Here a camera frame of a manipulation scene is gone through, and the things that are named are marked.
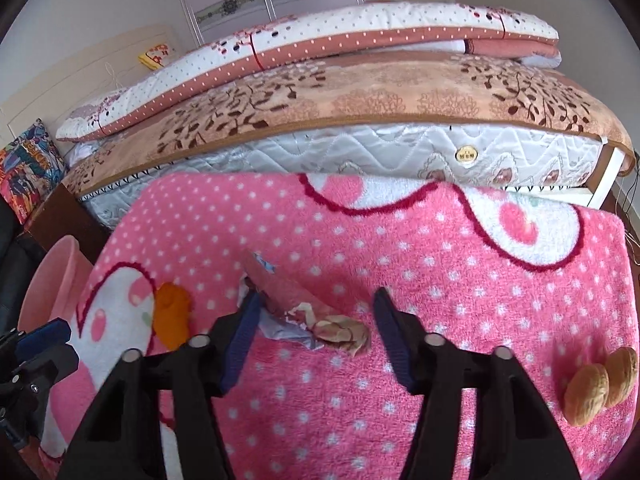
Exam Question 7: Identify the cream wooden headboard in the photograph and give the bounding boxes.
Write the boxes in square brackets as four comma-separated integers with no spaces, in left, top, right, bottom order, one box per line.
[0,22,187,137]

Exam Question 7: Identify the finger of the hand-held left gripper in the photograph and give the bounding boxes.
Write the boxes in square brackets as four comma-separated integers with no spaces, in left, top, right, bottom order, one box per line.
[10,317,79,386]

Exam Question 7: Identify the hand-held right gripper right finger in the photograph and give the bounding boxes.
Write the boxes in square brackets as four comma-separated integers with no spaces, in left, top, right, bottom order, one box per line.
[373,287,583,480]

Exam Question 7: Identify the folded salmon pink blanket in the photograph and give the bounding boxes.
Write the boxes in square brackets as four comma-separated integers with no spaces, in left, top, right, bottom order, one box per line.
[464,37,564,69]

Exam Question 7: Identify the bed with brown cover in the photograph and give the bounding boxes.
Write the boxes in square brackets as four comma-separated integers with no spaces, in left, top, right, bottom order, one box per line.
[61,50,637,199]

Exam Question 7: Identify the white wrapper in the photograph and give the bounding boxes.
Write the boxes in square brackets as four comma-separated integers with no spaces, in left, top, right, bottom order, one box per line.
[237,280,322,350]

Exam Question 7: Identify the round brown walnut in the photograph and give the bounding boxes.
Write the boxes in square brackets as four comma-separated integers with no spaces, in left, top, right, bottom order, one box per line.
[564,364,611,428]
[602,346,639,409]

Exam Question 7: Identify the beige shell pieces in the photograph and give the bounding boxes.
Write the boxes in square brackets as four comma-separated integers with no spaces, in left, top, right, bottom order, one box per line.
[311,314,372,359]

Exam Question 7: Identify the yellow flower-print pillow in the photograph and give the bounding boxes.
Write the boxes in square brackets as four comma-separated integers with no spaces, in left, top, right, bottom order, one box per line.
[138,42,177,71]

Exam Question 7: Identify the white quilted mattress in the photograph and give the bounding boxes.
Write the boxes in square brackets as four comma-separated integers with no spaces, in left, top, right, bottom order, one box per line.
[79,127,609,232]

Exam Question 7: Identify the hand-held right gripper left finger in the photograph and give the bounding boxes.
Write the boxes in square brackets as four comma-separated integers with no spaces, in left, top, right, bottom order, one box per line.
[57,290,262,480]

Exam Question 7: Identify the colourful printed cushion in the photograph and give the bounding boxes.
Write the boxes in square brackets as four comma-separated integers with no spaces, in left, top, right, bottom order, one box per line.
[0,119,69,226]

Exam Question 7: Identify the brown wooden nightstand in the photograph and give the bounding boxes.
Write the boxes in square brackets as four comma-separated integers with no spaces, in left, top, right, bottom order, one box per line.
[24,182,114,267]

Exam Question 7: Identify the black cable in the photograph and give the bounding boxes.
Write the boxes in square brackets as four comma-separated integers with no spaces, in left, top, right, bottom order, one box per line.
[616,154,640,267]

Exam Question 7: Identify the pink polka-dot plush blanket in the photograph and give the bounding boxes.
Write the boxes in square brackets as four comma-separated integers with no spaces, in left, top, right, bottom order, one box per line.
[39,171,637,480]

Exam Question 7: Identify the black leather chair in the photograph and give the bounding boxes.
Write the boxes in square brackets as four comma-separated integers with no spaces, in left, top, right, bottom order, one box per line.
[0,200,49,322]

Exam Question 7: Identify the white bed frame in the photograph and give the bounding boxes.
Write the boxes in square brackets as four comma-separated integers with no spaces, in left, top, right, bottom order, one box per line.
[504,144,632,212]

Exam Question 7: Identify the pink plastic bin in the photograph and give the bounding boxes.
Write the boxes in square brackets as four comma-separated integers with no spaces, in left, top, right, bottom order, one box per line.
[19,235,97,334]

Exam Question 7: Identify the pink sausage wrapper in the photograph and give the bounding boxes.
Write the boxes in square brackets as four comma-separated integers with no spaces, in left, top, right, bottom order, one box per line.
[241,251,329,324]

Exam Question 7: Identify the white polka-dot tree-print quilt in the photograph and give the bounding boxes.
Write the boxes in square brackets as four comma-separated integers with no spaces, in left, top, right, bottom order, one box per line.
[55,1,560,142]

